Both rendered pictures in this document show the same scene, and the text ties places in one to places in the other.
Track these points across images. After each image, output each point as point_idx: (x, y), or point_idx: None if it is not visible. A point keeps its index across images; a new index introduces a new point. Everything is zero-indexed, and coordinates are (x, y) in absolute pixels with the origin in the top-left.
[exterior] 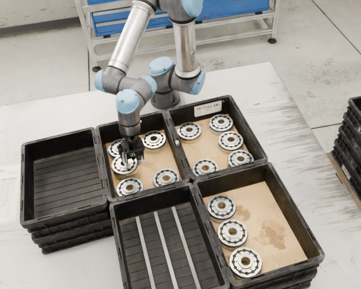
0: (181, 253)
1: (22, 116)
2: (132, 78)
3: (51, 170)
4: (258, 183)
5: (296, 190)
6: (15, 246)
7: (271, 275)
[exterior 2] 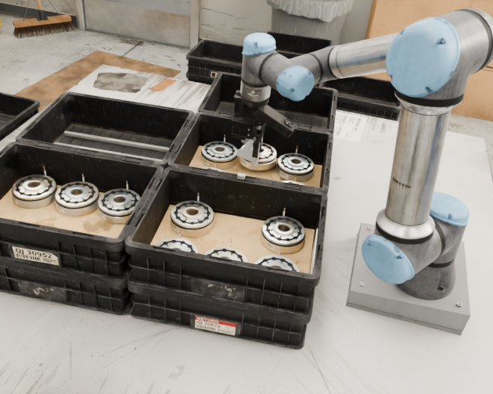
0: None
1: (454, 157)
2: (305, 61)
3: (304, 123)
4: None
5: (95, 370)
6: None
7: None
